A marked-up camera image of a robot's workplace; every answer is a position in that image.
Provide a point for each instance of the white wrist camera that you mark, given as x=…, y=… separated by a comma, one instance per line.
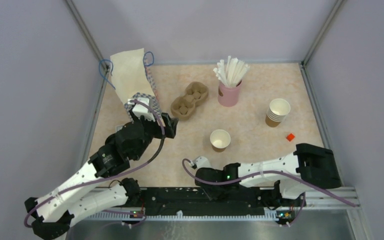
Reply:
x=141, y=108
x=200, y=162

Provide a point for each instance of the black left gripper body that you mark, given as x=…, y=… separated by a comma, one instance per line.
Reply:
x=152, y=130

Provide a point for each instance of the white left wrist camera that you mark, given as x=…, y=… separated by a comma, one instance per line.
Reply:
x=141, y=108

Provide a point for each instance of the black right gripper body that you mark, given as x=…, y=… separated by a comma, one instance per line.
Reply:
x=214, y=192

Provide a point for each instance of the stack of brown paper cups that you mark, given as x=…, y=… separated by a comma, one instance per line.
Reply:
x=277, y=112

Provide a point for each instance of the single brown paper cup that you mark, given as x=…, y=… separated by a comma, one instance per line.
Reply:
x=220, y=139

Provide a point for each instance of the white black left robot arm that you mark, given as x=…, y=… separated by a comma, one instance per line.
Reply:
x=56, y=212

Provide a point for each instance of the bundle of white straws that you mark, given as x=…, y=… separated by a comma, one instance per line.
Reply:
x=231, y=72

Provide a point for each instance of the brown pulp cup carrier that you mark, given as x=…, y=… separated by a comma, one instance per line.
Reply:
x=195, y=94

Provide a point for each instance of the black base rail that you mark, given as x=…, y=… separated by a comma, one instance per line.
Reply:
x=195, y=202

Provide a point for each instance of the blue checkered paper bag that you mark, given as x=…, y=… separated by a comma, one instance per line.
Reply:
x=128, y=73

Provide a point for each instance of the small red cube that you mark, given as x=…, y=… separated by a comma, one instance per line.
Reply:
x=290, y=137

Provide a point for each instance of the pink straw holder cup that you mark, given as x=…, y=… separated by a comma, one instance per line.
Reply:
x=228, y=97

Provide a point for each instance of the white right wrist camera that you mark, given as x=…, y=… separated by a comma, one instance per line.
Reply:
x=200, y=162

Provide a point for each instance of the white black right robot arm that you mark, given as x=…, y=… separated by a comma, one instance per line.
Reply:
x=308, y=167

